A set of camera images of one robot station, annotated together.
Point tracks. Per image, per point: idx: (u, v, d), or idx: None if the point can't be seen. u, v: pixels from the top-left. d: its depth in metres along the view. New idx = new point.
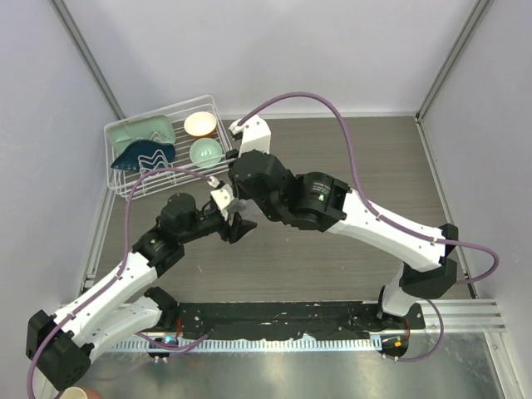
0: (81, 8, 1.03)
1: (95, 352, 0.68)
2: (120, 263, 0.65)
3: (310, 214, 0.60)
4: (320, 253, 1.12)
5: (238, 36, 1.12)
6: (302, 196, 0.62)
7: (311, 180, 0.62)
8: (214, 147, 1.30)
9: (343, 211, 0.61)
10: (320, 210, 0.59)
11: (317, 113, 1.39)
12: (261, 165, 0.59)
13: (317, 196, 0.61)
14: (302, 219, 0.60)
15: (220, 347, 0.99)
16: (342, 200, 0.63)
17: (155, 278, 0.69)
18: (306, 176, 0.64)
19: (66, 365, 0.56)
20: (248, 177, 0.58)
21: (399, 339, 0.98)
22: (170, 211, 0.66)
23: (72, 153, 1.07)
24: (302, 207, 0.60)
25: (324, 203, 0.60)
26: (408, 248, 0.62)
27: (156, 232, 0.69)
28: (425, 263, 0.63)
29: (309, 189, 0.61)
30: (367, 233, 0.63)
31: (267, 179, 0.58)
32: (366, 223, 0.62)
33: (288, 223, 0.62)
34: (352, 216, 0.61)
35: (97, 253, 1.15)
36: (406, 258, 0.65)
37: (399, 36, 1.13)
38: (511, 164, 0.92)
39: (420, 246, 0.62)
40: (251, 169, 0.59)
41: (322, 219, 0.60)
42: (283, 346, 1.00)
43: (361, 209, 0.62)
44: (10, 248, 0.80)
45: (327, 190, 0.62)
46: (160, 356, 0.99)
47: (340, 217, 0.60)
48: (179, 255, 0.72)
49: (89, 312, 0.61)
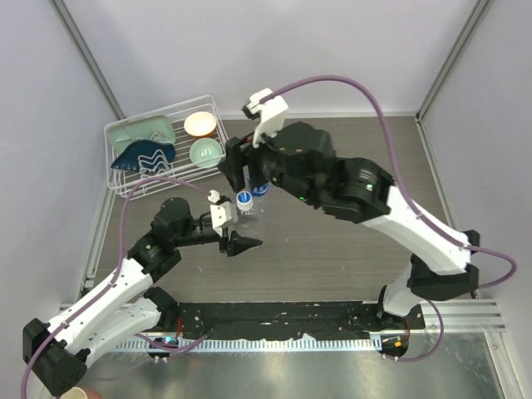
0: (81, 8, 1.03)
1: (91, 357, 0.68)
2: (115, 270, 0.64)
3: (353, 203, 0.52)
4: (320, 253, 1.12)
5: (238, 36, 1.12)
6: (346, 183, 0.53)
7: (357, 166, 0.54)
8: (214, 147, 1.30)
9: (387, 204, 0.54)
10: (366, 201, 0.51)
11: (317, 112, 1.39)
12: (313, 140, 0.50)
13: (364, 184, 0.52)
14: (346, 208, 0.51)
15: (220, 347, 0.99)
16: (386, 192, 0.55)
17: (151, 284, 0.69)
18: (348, 161, 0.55)
19: (61, 372, 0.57)
20: (298, 153, 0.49)
21: (399, 339, 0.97)
22: (164, 219, 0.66)
23: (72, 153, 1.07)
24: (346, 194, 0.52)
25: (371, 194, 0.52)
26: (440, 252, 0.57)
27: (152, 236, 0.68)
28: (450, 268, 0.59)
29: (355, 177, 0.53)
30: (402, 232, 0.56)
31: (318, 157, 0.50)
32: (406, 221, 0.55)
33: (327, 210, 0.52)
34: (394, 212, 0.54)
35: (97, 254, 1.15)
36: (429, 260, 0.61)
37: (398, 36, 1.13)
38: (511, 164, 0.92)
39: (450, 250, 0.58)
40: (302, 144, 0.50)
41: (366, 210, 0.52)
42: (283, 347, 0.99)
43: (401, 205, 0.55)
44: (10, 248, 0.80)
45: (374, 179, 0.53)
46: (160, 356, 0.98)
47: (386, 210, 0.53)
48: (175, 260, 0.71)
49: (82, 321, 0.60)
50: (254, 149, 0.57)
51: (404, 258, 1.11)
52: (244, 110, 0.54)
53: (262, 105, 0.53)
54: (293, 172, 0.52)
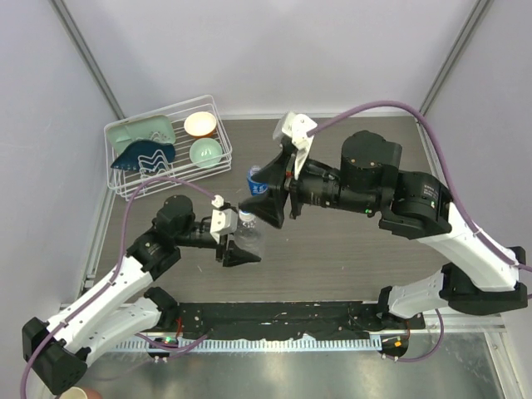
0: (81, 8, 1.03)
1: (91, 356, 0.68)
2: (115, 268, 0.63)
3: (416, 219, 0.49)
4: (320, 253, 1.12)
5: (238, 35, 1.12)
6: (408, 198, 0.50)
7: (419, 181, 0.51)
8: (214, 147, 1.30)
9: (448, 222, 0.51)
10: (431, 219, 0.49)
11: (317, 112, 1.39)
12: (385, 154, 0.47)
13: (428, 202, 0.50)
14: (408, 225, 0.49)
15: (219, 347, 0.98)
16: (445, 209, 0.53)
17: (151, 283, 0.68)
18: (408, 174, 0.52)
19: (60, 371, 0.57)
20: (371, 166, 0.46)
21: (399, 339, 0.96)
22: (166, 214, 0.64)
23: (72, 153, 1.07)
24: (411, 209, 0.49)
25: (435, 211, 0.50)
26: (494, 269, 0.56)
27: (152, 234, 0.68)
28: (499, 285, 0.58)
29: (418, 193, 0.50)
30: (460, 249, 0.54)
31: (390, 170, 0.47)
32: (465, 238, 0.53)
33: (386, 226, 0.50)
34: (455, 229, 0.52)
35: (97, 254, 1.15)
36: (477, 277, 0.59)
37: (398, 36, 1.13)
38: (512, 164, 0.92)
39: (502, 268, 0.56)
40: (375, 156, 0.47)
41: (427, 228, 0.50)
42: (283, 347, 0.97)
43: (460, 224, 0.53)
44: (10, 248, 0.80)
45: (435, 196, 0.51)
46: (160, 356, 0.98)
47: (447, 229, 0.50)
48: (175, 258, 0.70)
49: (81, 320, 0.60)
50: (298, 184, 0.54)
51: (404, 258, 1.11)
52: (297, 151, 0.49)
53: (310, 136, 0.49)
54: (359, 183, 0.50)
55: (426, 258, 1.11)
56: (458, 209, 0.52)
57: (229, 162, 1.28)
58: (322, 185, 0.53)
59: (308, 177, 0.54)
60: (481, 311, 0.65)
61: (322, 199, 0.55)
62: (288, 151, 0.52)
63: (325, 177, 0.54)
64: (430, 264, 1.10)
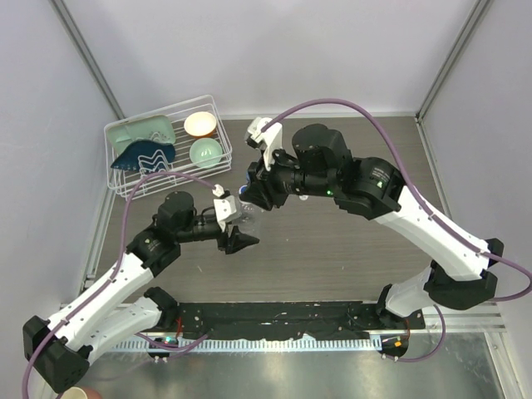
0: (81, 8, 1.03)
1: (93, 354, 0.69)
2: (114, 265, 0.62)
3: (364, 198, 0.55)
4: (320, 253, 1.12)
5: (238, 36, 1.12)
6: (358, 179, 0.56)
7: (371, 165, 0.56)
8: (214, 147, 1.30)
9: (398, 203, 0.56)
10: (377, 197, 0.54)
11: (316, 113, 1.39)
12: (324, 138, 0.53)
13: (376, 182, 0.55)
14: (355, 202, 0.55)
15: (219, 347, 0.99)
16: (398, 191, 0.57)
17: (152, 278, 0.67)
18: (364, 160, 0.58)
19: (61, 369, 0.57)
20: (310, 149, 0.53)
21: (399, 339, 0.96)
22: (168, 209, 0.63)
23: (72, 153, 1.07)
24: (357, 189, 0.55)
25: (381, 190, 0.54)
26: (454, 253, 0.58)
27: (152, 230, 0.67)
28: (464, 273, 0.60)
29: (367, 174, 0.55)
30: (416, 231, 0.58)
31: (328, 155, 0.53)
32: (418, 219, 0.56)
33: (339, 204, 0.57)
34: (406, 210, 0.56)
35: (97, 254, 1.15)
36: (444, 263, 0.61)
37: (399, 36, 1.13)
38: (511, 163, 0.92)
39: (465, 254, 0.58)
40: (314, 140, 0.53)
41: (376, 206, 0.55)
42: (283, 347, 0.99)
43: (415, 206, 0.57)
44: (10, 248, 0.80)
45: (386, 178, 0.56)
46: (160, 356, 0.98)
47: (395, 207, 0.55)
48: (175, 254, 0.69)
49: (82, 317, 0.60)
50: (269, 173, 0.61)
51: (405, 259, 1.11)
52: (250, 143, 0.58)
53: (264, 133, 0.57)
54: (310, 166, 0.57)
55: (426, 257, 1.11)
56: (410, 192, 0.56)
57: (228, 162, 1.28)
58: (293, 175, 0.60)
59: (281, 169, 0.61)
60: (461, 303, 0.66)
61: (293, 187, 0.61)
62: (253, 148, 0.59)
63: (293, 168, 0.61)
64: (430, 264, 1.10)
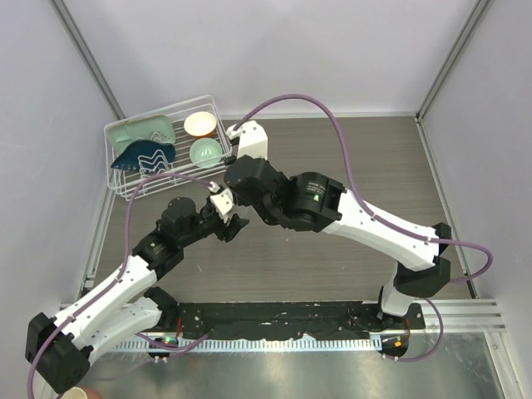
0: (81, 8, 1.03)
1: (94, 354, 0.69)
2: (120, 266, 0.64)
3: (305, 214, 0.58)
4: (320, 253, 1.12)
5: (239, 35, 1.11)
6: (296, 199, 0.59)
7: (304, 181, 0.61)
8: (214, 147, 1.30)
9: (338, 211, 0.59)
10: (316, 211, 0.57)
11: (316, 113, 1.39)
12: (250, 169, 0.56)
13: (312, 196, 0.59)
14: (298, 219, 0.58)
15: (220, 347, 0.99)
16: (337, 201, 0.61)
17: (155, 282, 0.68)
18: (298, 178, 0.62)
19: (65, 367, 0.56)
20: (238, 181, 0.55)
21: (399, 339, 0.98)
22: (171, 215, 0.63)
23: (72, 153, 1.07)
24: (297, 208, 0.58)
25: (318, 204, 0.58)
26: (402, 247, 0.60)
27: (156, 234, 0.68)
28: (418, 262, 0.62)
29: (302, 191, 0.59)
30: (364, 233, 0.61)
31: (258, 183, 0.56)
32: (362, 224, 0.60)
33: (283, 224, 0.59)
34: (347, 217, 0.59)
35: (98, 253, 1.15)
36: (399, 257, 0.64)
37: (399, 36, 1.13)
38: (512, 164, 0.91)
39: (414, 245, 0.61)
40: (242, 172, 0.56)
41: (318, 219, 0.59)
42: (283, 346, 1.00)
43: (355, 210, 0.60)
44: (11, 248, 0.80)
45: (322, 190, 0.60)
46: (160, 356, 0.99)
47: (335, 217, 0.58)
48: (178, 258, 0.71)
49: (89, 315, 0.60)
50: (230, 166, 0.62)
51: None
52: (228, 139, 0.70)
53: (236, 132, 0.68)
54: (245, 198, 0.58)
55: None
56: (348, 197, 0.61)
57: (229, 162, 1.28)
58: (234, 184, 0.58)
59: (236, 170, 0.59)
60: (426, 290, 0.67)
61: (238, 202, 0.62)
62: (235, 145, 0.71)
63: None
64: None
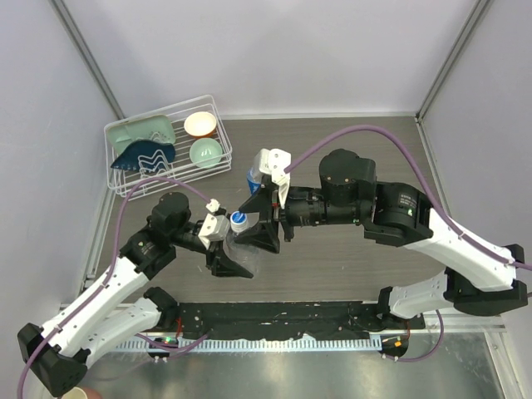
0: (81, 9, 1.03)
1: (91, 358, 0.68)
2: (107, 270, 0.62)
3: (396, 228, 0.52)
4: (320, 253, 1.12)
5: (238, 36, 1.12)
6: (386, 209, 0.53)
7: (396, 192, 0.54)
8: (214, 147, 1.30)
9: (429, 228, 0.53)
10: (410, 226, 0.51)
11: (316, 113, 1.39)
12: (358, 170, 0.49)
13: (406, 210, 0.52)
14: (389, 233, 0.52)
15: (219, 347, 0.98)
16: (427, 214, 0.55)
17: (147, 281, 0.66)
18: (388, 186, 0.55)
19: (57, 374, 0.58)
20: (346, 183, 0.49)
21: (399, 339, 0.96)
22: (160, 211, 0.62)
23: (71, 154, 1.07)
24: (389, 220, 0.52)
25: (413, 219, 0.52)
26: (485, 269, 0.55)
27: (146, 233, 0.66)
28: (493, 284, 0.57)
29: (395, 202, 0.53)
30: (446, 252, 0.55)
31: (364, 184, 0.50)
32: (450, 242, 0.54)
33: (367, 233, 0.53)
34: (435, 235, 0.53)
35: (97, 253, 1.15)
36: (471, 277, 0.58)
37: (399, 36, 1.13)
38: (511, 164, 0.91)
39: (495, 268, 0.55)
40: (348, 173, 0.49)
41: (408, 234, 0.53)
42: (283, 347, 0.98)
43: (443, 227, 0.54)
44: (10, 248, 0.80)
45: (414, 204, 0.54)
46: (160, 356, 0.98)
47: (427, 233, 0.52)
48: (171, 256, 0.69)
49: (76, 324, 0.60)
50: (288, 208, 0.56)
51: (404, 259, 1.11)
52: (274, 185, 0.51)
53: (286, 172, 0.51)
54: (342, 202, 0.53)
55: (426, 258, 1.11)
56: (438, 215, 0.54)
57: (229, 162, 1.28)
58: (308, 206, 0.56)
59: (293, 201, 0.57)
60: (489, 311, 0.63)
61: (312, 219, 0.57)
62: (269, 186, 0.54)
63: (309, 199, 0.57)
64: (431, 264, 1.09)
